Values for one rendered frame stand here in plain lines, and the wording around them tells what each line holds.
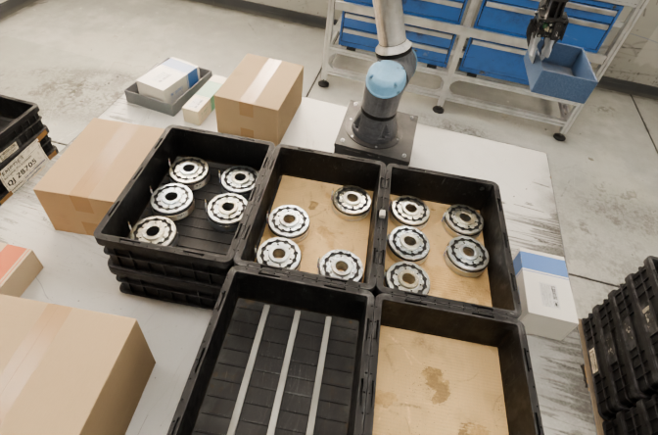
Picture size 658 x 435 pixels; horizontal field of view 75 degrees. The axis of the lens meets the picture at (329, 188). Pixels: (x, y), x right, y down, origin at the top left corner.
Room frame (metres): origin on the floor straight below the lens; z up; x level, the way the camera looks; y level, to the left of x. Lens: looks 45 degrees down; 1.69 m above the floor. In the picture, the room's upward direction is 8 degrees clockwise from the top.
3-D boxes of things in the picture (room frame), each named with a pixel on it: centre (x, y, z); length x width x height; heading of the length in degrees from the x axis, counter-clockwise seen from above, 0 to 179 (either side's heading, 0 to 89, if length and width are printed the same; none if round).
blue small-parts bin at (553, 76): (1.19, -0.61, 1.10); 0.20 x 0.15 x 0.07; 174
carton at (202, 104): (1.32, 0.50, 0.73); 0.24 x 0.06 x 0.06; 169
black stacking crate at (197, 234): (0.70, 0.32, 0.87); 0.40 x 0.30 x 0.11; 177
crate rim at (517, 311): (0.67, -0.28, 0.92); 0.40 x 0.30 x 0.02; 177
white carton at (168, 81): (1.36, 0.65, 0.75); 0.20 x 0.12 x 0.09; 161
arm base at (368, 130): (1.18, -0.12, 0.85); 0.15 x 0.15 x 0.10
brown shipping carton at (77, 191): (0.82, 0.61, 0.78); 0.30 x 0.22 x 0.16; 179
